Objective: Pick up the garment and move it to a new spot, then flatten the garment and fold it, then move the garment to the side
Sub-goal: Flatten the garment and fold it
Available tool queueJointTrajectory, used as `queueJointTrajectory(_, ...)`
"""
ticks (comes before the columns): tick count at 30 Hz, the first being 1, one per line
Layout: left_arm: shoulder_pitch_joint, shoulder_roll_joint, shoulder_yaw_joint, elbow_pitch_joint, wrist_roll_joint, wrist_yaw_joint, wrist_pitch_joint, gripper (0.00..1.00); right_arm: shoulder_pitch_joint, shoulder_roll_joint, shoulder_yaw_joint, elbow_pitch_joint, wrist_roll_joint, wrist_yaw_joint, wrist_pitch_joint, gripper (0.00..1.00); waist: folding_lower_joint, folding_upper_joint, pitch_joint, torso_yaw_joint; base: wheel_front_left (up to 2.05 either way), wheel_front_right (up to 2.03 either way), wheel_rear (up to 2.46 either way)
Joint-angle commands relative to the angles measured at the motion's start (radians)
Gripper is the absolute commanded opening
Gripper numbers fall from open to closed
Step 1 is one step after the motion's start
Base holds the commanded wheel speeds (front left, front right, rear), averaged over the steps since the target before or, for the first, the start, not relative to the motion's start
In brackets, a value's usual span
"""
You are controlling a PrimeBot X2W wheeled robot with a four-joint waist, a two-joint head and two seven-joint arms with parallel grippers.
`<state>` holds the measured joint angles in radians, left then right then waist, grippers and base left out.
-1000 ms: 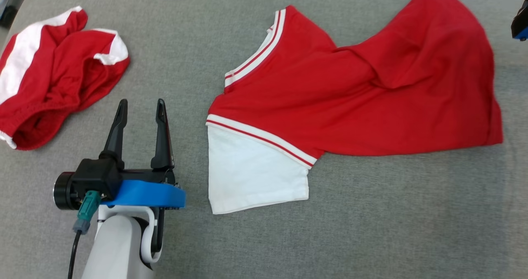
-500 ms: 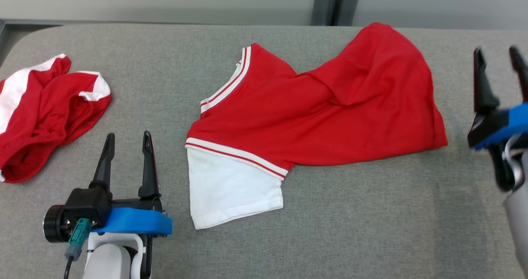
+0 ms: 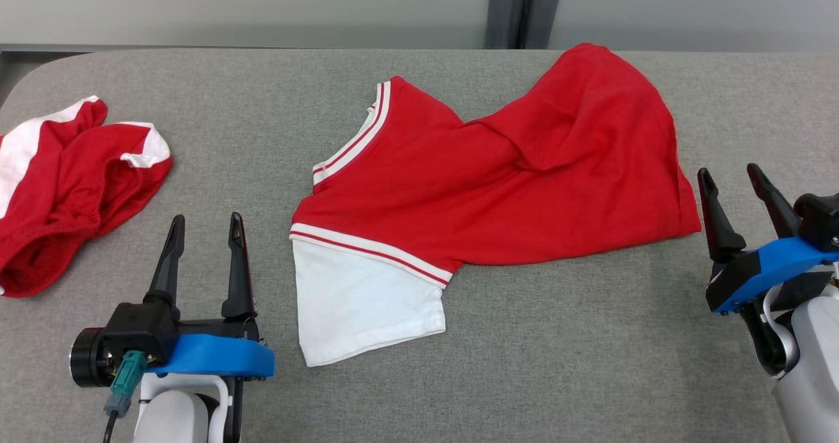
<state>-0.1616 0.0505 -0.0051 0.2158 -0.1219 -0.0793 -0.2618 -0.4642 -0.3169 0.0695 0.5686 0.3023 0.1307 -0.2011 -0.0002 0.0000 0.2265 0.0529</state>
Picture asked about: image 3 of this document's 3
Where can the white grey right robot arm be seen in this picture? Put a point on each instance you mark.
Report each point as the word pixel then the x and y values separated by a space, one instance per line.
pixel 813 364

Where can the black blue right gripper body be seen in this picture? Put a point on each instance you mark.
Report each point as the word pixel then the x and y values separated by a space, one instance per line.
pixel 741 279

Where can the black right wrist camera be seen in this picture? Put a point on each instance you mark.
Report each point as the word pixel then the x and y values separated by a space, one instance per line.
pixel 819 220

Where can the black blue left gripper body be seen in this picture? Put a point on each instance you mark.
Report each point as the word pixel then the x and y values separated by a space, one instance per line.
pixel 210 358

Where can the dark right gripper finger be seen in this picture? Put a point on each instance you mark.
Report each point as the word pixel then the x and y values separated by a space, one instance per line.
pixel 773 200
pixel 718 223

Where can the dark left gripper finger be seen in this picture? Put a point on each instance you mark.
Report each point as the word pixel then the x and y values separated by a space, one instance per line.
pixel 167 266
pixel 237 272

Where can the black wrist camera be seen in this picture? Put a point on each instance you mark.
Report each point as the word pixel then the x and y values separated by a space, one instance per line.
pixel 819 220
pixel 137 328

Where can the red white printed t-shirt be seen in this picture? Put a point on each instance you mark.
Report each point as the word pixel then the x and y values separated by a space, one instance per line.
pixel 524 200

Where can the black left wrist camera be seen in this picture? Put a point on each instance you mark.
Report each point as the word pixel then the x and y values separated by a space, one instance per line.
pixel 137 328

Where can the red shorts with white stripe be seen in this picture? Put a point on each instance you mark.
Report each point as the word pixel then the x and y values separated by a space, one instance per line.
pixel 72 194

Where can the grey partition joint post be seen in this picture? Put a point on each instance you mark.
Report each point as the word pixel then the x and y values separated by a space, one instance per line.
pixel 501 17

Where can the grey fabric sofa seat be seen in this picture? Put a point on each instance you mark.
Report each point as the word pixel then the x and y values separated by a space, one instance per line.
pixel 557 364

